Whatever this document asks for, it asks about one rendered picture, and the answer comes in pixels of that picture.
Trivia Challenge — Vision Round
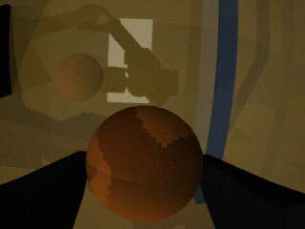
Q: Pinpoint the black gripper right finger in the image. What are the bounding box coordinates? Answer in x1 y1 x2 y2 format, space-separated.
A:
199 154 305 229

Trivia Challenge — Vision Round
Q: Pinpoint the see-through orange ball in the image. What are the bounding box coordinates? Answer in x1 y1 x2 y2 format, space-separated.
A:
56 52 103 102

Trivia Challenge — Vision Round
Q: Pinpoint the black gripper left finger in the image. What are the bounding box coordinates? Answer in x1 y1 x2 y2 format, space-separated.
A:
0 150 87 229

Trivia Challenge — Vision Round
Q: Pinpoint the brown ball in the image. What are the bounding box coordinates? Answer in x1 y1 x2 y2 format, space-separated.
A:
85 106 203 222

